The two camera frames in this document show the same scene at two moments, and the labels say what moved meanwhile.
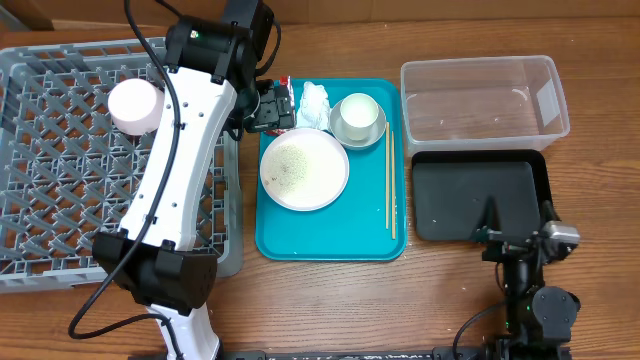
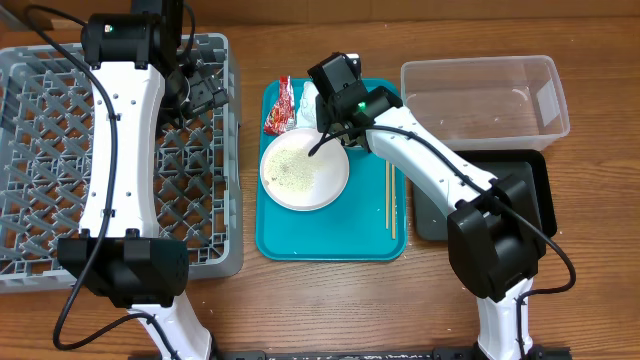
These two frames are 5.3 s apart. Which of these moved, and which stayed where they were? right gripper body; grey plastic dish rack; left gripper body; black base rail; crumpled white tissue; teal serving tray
Moved: left gripper body; right gripper body
Stayed: crumpled white tissue; grey plastic dish rack; black base rail; teal serving tray
